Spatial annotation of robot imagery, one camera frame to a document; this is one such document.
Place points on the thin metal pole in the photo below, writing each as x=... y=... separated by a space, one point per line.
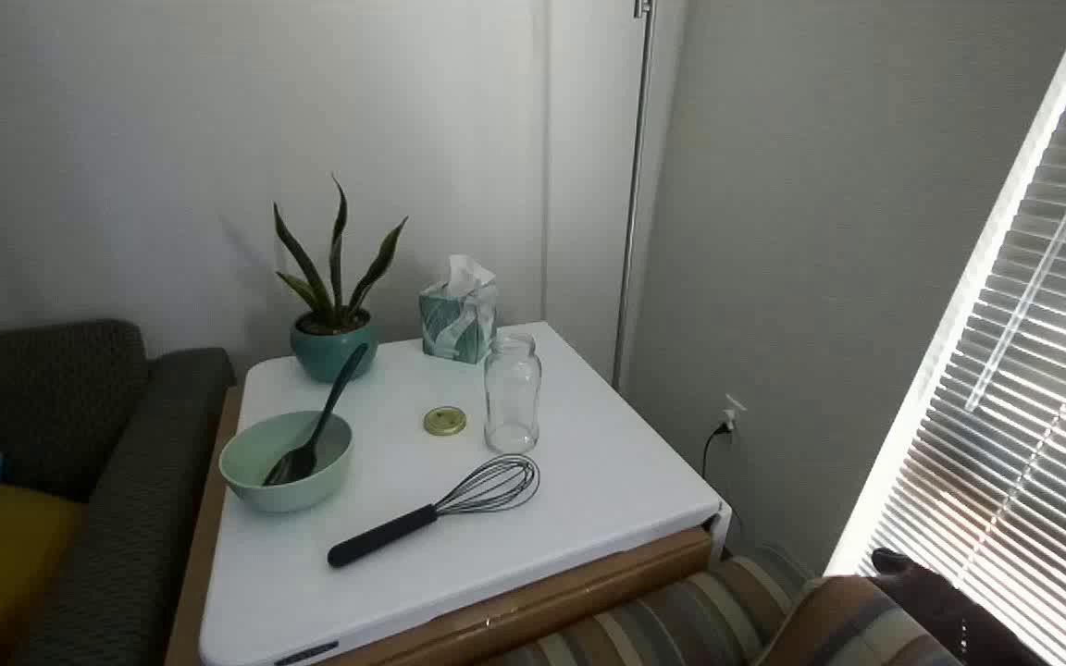
x=631 y=185

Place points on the clear glass jar bottle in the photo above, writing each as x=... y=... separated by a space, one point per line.
x=510 y=392

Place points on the green snake plant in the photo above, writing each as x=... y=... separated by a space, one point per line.
x=333 y=265

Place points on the dark object by blinds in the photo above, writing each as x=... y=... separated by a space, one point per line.
x=951 y=612

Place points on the striped sofa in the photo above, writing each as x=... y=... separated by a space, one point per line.
x=705 y=617

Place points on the black plastic spoon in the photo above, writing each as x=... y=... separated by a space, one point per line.
x=327 y=415

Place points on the dark grey sofa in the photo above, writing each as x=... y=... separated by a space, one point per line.
x=64 y=410

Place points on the teal ceramic plant pot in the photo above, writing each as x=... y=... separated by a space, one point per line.
x=327 y=357

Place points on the white table board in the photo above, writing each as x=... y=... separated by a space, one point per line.
x=607 y=475

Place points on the gold metal jar lid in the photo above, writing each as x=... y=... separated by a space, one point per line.
x=444 y=424

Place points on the pale green bowl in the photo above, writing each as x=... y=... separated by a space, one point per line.
x=248 y=481

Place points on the wooden table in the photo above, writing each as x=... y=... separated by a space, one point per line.
x=557 y=602

